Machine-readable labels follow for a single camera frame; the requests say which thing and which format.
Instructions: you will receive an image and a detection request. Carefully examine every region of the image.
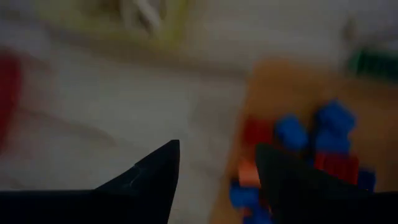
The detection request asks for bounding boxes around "dark green long block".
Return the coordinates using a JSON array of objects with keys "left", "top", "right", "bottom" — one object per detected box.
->
[{"left": 348, "top": 48, "right": 398, "bottom": 82}]

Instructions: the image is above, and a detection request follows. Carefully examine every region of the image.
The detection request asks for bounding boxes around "yellow plastic bin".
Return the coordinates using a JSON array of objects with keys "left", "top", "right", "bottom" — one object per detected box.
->
[{"left": 34, "top": 0, "right": 193, "bottom": 52}]

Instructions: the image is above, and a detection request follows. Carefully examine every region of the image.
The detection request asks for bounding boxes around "orange plastic bin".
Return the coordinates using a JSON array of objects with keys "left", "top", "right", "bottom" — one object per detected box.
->
[{"left": 211, "top": 58, "right": 398, "bottom": 224}]

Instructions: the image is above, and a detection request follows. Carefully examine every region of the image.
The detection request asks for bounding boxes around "small orange block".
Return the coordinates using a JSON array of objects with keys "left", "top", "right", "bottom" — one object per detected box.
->
[{"left": 238, "top": 160, "right": 261, "bottom": 189}]

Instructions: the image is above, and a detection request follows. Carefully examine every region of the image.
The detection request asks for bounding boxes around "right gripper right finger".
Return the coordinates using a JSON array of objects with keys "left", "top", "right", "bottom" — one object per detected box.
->
[{"left": 255, "top": 142, "right": 389, "bottom": 224}]

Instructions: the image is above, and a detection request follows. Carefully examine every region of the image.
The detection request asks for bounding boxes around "pink plastic bin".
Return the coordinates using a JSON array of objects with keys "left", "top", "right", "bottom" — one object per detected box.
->
[{"left": 0, "top": 52, "right": 23, "bottom": 150}]

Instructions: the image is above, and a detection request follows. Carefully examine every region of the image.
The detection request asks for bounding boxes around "small red block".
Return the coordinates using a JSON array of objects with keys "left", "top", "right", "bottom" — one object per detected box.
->
[
  {"left": 313, "top": 152, "right": 360, "bottom": 184},
  {"left": 242, "top": 116, "right": 276, "bottom": 147}
]

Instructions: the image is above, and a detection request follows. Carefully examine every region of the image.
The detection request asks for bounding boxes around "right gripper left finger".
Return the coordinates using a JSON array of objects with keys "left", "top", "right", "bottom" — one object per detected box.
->
[{"left": 80, "top": 139, "right": 181, "bottom": 224}]

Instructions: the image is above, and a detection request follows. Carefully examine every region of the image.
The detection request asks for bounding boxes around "wooden block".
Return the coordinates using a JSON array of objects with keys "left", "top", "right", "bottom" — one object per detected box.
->
[{"left": 123, "top": 0, "right": 164, "bottom": 32}]

